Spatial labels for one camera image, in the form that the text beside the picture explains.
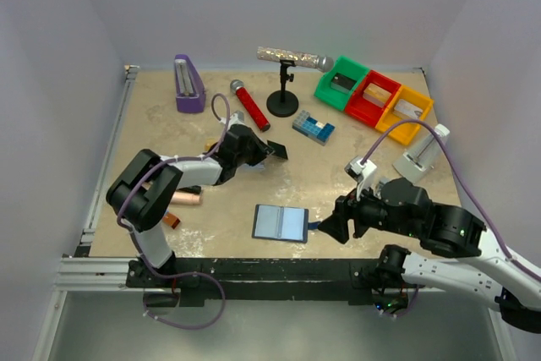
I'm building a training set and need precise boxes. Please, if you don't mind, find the yellow plastic bin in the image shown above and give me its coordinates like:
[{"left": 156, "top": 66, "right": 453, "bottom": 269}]
[{"left": 375, "top": 85, "right": 434, "bottom": 145}]

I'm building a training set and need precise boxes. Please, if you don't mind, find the purple metronome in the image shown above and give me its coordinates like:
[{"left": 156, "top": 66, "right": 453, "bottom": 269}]
[{"left": 174, "top": 54, "right": 206, "bottom": 114}]

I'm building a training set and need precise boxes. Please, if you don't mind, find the green plastic bin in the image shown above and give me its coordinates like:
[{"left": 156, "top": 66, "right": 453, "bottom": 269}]
[{"left": 314, "top": 56, "right": 370, "bottom": 111}]

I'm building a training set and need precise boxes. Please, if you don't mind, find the white metronome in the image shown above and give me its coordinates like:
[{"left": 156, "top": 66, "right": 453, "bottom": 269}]
[{"left": 393, "top": 133, "right": 442, "bottom": 183}]

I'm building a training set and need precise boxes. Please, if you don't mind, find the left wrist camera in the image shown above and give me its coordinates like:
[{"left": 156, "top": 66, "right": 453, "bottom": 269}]
[{"left": 226, "top": 111, "right": 245, "bottom": 128}]

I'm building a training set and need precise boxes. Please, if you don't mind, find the red plastic bin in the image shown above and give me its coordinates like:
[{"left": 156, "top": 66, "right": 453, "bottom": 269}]
[{"left": 344, "top": 70, "right": 401, "bottom": 128}]

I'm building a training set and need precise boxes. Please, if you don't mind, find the orange and blue brick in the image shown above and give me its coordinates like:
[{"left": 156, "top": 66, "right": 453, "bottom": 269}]
[{"left": 162, "top": 212, "right": 181, "bottom": 229}]

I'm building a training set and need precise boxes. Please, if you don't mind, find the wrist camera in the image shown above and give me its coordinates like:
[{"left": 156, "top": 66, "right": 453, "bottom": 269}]
[
  {"left": 344, "top": 156, "right": 377, "bottom": 200},
  {"left": 226, "top": 111, "right": 245, "bottom": 128}
]

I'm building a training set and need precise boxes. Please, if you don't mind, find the gold card in red bin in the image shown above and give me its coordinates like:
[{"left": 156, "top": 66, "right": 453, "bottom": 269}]
[{"left": 363, "top": 84, "right": 391, "bottom": 107}]

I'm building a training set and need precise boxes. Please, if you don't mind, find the white card in yellow bin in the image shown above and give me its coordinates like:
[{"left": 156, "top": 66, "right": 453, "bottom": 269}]
[{"left": 393, "top": 99, "right": 424, "bottom": 119}]

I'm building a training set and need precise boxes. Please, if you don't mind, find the black microphone stand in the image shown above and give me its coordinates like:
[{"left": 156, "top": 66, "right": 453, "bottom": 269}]
[{"left": 266, "top": 59, "right": 298, "bottom": 118}]

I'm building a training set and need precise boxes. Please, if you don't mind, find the dark card in green bin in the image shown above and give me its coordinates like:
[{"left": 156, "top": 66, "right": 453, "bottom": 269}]
[{"left": 330, "top": 74, "right": 356, "bottom": 94}]

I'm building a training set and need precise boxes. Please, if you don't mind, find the black VIP card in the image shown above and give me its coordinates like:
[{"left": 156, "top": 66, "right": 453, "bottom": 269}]
[{"left": 267, "top": 140, "right": 288, "bottom": 161}]

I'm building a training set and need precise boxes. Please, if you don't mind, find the navy blue card holder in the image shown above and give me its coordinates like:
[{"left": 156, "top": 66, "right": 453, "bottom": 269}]
[{"left": 252, "top": 205, "right": 320, "bottom": 243}]

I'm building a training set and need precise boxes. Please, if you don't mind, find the red glitter microphone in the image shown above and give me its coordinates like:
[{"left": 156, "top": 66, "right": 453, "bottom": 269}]
[{"left": 230, "top": 79, "right": 271, "bottom": 132}]

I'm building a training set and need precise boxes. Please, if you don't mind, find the blue toy brick block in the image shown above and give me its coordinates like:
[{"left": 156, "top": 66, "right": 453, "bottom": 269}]
[{"left": 292, "top": 110, "right": 335, "bottom": 145}]

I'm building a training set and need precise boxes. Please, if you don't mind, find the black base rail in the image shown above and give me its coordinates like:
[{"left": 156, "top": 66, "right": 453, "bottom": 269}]
[{"left": 125, "top": 257, "right": 409, "bottom": 308}]

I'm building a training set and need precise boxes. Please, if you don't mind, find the aluminium frame rail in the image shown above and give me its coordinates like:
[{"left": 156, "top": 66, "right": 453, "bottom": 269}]
[{"left": 32, "top": 65, "right": 139, "bottom": 360}]

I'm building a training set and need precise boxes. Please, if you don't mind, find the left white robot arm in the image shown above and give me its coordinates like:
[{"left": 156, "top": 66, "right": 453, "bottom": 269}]
[{"left": 106, "top": 124, "right": 274, "bottom": 275}]

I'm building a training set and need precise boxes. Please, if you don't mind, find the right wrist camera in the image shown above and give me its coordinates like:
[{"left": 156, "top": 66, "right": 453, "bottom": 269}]
[{"left": 344, "top": 156, "right": 377, "bottom": 200}]

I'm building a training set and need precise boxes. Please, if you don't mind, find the gold VIP card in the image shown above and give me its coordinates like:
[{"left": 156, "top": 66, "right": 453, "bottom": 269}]
[{"left": 205, "top": 138, "right": 218, "bottom": 152}]

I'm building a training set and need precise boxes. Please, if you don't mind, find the pink microphone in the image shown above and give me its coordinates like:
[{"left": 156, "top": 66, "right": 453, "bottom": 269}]
[{"left": 171, "top": 191, "right": 202, "bottom": 205}]

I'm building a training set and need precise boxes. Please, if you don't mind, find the black microphone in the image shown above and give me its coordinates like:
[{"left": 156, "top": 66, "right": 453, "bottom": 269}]
[{"left": 178, "top": 185, "right": 202, "bottom": 194}]

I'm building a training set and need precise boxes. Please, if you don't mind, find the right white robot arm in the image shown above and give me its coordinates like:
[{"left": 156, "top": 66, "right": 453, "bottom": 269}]
[{"left": 318, "top": 178, "right": 540, "bottom": 334}]

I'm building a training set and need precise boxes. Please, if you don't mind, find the silver glitter microphone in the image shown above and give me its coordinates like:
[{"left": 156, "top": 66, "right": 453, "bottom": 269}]
[{"left": 256, "top": 46, "right": 335, "bottom": 73}]

